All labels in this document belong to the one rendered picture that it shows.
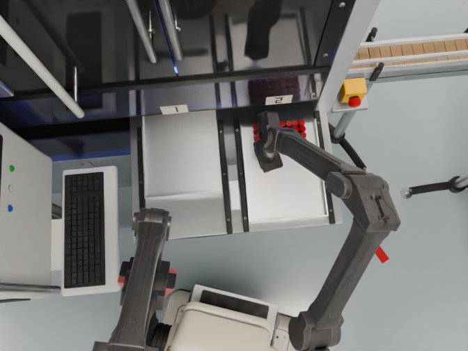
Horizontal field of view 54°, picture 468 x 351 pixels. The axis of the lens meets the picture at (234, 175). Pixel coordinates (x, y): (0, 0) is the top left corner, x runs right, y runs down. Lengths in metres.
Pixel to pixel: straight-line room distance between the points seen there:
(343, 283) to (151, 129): 0.92
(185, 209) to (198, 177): 0.12
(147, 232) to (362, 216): 0.45
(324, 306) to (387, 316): 1.44
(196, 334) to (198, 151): 0.75
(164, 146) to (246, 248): 0.96
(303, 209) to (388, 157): 1.15
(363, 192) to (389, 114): 1.80
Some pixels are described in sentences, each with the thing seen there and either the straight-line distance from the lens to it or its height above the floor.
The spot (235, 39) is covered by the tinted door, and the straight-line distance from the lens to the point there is 1.19.
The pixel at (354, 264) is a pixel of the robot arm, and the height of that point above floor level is 1.44.
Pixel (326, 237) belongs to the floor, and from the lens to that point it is 2.45.
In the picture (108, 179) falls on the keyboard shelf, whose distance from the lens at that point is 1.72.
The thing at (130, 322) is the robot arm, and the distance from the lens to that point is 0.87.
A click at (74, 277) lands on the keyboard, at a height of 0.83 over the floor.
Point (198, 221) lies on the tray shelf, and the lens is 1.55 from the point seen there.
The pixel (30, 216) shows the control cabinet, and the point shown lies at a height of 0.97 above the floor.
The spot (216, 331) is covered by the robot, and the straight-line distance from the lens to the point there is 1.05.
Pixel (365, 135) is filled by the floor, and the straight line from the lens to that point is 2.64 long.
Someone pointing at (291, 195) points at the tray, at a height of 0.88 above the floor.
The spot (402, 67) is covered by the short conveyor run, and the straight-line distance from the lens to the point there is 1.75.
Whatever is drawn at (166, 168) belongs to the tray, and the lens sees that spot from 1.60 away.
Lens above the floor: 2.40
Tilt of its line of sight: 75 degrees down
